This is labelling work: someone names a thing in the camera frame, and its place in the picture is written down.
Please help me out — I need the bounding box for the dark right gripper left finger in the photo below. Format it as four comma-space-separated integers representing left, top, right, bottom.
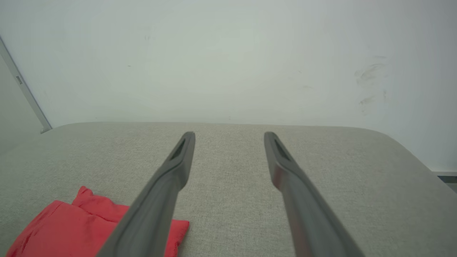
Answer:
96, 131, 196, 257

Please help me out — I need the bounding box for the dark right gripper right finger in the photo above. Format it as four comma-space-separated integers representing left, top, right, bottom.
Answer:
263, 131, 365, 257

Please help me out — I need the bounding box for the red and white shirt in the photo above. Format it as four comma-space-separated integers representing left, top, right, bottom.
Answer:
5, 186, 190, 257

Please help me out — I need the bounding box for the dark skirting strip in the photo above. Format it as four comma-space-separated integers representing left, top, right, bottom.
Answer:
432, 171, 457, 185

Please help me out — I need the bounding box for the grey metal wall trim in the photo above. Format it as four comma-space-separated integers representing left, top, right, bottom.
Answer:
0, 36, 53, 134

